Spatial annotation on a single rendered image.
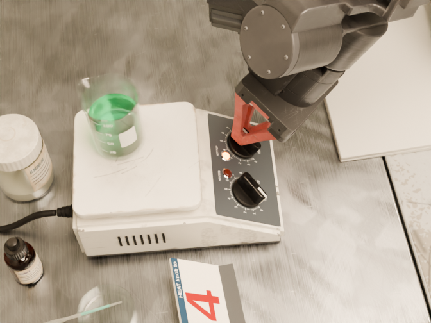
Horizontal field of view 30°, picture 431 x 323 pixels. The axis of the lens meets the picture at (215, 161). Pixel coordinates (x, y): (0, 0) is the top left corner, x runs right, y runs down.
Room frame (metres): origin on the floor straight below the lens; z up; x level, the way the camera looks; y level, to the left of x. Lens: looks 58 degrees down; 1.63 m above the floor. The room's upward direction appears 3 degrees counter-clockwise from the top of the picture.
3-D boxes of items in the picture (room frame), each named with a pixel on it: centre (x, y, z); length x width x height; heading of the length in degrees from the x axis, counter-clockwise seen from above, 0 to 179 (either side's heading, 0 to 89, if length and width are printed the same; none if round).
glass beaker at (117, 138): (0.43, 0.09, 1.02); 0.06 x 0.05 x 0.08; 60
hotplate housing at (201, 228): (0.41, 0.05, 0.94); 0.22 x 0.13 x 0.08; 92
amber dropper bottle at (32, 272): (0.34, 0.19, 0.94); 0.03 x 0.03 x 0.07
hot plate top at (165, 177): (0.41, 0.08, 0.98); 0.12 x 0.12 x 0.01; 2
